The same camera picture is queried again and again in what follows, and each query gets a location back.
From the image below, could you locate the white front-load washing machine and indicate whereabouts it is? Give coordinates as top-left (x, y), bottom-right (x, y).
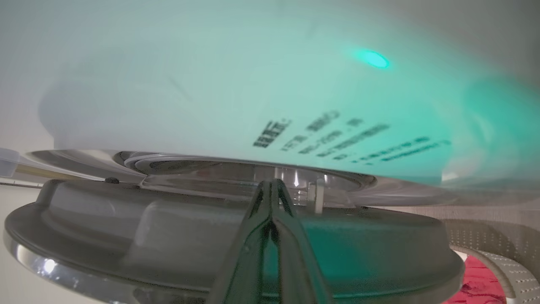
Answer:
top-left (0, 0), bottom-right (540, 207)

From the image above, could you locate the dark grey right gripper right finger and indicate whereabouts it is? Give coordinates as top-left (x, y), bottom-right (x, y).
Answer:
top-left (272, 179), bottom-right (335, 304)

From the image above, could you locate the beige perforated laundry basket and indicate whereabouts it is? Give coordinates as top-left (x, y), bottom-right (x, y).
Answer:
top-left (443, 219), bottom-right (540, 304)

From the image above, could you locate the grey round washing machine door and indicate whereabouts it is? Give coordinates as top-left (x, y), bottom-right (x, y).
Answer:
top-left (3, 150), bottom-right (464, 304)

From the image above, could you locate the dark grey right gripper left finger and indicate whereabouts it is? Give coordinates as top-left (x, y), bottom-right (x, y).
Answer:
top-left (207, 181), bottom-right (273, 304)

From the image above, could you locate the red garment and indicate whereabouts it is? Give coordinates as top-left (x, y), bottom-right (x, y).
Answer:
top-left (443, 255), bottom-right (507, 304)

